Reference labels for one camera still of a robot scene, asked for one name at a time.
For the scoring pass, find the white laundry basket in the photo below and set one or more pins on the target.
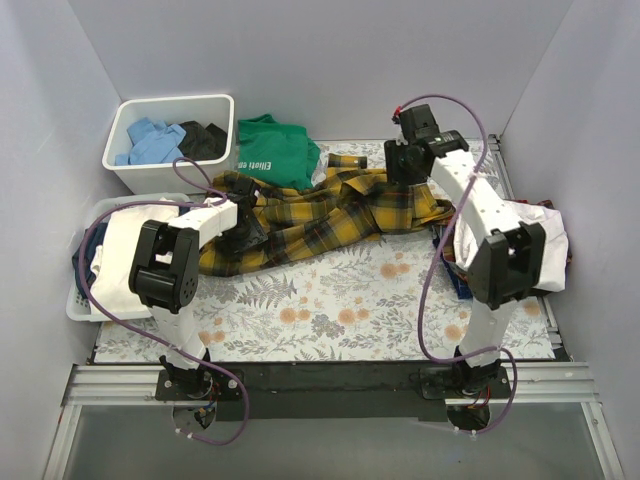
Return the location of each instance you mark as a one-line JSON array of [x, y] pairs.
[[78, 308]]

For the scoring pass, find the white folded garment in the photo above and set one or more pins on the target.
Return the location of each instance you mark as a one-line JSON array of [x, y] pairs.
[[112, 261]]

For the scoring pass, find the navy blue garment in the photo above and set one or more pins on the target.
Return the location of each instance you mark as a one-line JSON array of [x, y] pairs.
[[82, 263]]

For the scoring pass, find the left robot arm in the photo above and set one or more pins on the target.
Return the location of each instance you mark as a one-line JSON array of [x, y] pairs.
[[164, 272]]

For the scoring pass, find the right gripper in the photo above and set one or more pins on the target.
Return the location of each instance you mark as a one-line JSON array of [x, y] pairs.
[[400, 171]]

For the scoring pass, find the floral tablecloth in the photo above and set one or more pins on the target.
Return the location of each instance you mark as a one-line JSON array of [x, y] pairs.
[[384, 298]]

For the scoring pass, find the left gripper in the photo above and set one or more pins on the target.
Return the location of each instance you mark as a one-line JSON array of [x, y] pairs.
[[248, 236]]

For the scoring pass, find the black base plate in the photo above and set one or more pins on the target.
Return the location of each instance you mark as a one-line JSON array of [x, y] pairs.
[[333, 390]]

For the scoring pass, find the yellow plaid long sleeve shirt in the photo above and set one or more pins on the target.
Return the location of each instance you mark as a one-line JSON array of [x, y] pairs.
[[353, 203]]

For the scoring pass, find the green printed shirt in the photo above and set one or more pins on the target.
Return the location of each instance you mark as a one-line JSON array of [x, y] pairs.
[[280, 154]]

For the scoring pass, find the light blue shirt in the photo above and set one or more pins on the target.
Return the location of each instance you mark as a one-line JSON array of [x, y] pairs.
[[152, 143]]

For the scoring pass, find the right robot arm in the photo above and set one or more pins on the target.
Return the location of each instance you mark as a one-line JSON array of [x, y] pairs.
[[508, 262]]

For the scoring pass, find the black garment in bin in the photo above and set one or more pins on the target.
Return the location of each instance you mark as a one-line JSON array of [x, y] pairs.
[[203, 143]]

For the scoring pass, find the white folded shirt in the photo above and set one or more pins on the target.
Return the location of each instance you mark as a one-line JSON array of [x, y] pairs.
[[552, 275]]

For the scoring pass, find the aluminium frame rail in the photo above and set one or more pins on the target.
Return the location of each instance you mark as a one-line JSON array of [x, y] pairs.
[[358, 420]]

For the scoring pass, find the white plastic bin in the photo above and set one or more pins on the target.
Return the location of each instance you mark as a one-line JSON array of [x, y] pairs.
[[217, 109]]

